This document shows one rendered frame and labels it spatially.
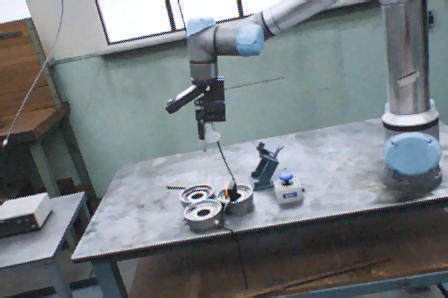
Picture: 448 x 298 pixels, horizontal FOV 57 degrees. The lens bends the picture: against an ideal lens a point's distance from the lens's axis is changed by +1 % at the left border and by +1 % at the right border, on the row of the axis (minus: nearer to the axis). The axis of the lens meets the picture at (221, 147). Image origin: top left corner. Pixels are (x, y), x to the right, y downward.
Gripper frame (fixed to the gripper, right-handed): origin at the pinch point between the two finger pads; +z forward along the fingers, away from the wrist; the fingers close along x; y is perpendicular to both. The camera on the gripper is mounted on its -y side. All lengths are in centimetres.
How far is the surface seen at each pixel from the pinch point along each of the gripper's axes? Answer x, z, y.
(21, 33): 143, -19, -113
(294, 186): -7.2, 10.2, 25.2
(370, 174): 0.6, 11.7, 48.6
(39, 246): 10, 38, -60
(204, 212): -8.7, 16.3, -0.3
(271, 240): 10.4, 40.8, 20.4
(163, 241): -17.0, 19.5, -11.1
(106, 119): 155, 41, -76
